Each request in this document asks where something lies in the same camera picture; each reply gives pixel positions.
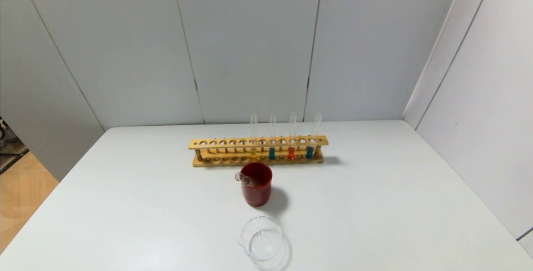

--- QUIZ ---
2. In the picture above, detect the test tube with red pigment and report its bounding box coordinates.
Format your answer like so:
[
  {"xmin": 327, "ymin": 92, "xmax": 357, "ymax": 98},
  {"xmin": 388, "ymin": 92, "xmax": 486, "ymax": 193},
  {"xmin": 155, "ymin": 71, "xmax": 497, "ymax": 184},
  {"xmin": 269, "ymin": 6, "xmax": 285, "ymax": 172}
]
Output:
[{"xmin": 288, "ymin": 112, "xmax": 297, "ymax": 160}]

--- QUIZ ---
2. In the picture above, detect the test tube with blue pigment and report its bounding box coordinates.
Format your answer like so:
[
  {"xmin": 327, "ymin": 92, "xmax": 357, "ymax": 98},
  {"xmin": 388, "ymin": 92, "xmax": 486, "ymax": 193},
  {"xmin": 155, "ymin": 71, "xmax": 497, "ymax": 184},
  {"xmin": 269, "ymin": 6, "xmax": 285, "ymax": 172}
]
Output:
[{"xmin": 306, "ymin": 111, "xmax": 323, "ymax": 159}]

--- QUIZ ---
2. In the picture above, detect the test tube with yellow pigment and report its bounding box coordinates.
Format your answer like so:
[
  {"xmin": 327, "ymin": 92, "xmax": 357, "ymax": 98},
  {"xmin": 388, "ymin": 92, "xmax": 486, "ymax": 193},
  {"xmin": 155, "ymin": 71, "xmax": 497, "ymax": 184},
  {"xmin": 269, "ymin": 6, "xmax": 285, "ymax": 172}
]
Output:
[{"xmin": 250, "ymin": 113, "xmax": 258, "ymax": 158}]

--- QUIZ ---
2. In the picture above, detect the test tube with teal pigment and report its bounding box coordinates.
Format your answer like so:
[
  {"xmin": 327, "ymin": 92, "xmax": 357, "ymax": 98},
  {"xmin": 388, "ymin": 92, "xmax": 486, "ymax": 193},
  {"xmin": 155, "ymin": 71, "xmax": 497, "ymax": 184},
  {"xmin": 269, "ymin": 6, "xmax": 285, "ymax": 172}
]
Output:
[{"xmin": 269, "ymin": 113, "xmax": 277, "ymax": 160}]

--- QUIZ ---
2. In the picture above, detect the wooden test tube rack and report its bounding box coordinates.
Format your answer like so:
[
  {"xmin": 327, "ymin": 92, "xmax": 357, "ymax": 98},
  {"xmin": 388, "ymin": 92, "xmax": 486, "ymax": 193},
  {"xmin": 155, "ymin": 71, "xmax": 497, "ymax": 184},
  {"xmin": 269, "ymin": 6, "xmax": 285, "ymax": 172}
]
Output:
[{"xmin": 188, "ymin": 135, "xmax": 329, "ymax": 167}]

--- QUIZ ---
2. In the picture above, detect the red plastic cup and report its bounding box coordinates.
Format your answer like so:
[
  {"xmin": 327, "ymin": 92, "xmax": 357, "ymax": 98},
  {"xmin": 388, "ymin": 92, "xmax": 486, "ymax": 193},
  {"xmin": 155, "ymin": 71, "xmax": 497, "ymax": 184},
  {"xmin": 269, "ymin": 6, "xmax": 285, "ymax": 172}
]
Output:
[{"xmin": 240, "ymin": 162, "xmax": 273, "ymax": 208}]

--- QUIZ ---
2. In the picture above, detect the clear glass beaker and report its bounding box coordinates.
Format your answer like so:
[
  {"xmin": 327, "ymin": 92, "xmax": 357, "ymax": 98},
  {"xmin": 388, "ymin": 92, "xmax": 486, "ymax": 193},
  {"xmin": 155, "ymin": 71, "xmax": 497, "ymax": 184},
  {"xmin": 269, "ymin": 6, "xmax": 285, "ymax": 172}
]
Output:
[{"xmin": 238, "ymin": 216, "xmax": 284, "ymax": 262}]

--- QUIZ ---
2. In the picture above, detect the black equipment stand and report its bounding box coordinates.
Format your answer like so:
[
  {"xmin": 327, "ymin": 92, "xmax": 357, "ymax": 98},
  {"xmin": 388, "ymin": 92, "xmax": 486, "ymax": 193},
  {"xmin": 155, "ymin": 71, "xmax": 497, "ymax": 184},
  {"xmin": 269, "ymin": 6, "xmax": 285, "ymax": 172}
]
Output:
[{"xmin": 0, "ymin": 116, "xmax": 30, "ymax": 174}]

